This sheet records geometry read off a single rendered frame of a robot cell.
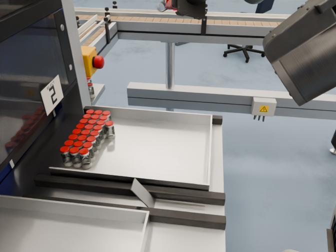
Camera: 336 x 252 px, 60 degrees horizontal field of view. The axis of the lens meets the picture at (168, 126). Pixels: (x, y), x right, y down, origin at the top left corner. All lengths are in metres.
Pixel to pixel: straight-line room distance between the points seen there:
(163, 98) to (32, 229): 1.23
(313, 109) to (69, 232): 1.49
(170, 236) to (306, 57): 0.40
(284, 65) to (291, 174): 1.83
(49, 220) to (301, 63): 0.51
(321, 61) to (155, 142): 0.55
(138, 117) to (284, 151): 1.56
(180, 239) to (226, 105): 1.23
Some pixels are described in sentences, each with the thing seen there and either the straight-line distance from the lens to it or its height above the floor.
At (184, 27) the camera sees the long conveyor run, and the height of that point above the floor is 0.92.
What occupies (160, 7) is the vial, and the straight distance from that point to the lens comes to 0.73.
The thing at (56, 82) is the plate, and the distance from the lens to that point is 0.73.
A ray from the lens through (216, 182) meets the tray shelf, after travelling 0.65.
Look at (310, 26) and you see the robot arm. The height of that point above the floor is 1.28.
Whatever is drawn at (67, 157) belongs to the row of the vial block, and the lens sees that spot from 0.70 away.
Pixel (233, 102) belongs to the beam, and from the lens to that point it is 1.70.
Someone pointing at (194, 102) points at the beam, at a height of 0.49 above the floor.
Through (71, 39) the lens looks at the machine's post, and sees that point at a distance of 0.81.
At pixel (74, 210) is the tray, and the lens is 0.60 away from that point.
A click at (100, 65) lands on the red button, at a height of 0.99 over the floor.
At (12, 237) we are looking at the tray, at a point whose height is 0.88.
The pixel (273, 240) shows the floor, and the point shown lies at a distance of 1.70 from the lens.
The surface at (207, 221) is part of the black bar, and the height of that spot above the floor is 0.90.
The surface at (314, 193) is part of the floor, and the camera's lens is 2.01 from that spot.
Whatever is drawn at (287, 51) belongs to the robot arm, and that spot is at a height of 1.26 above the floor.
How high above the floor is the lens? 1.35
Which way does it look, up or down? 35 degrees down
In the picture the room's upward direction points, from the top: straight up
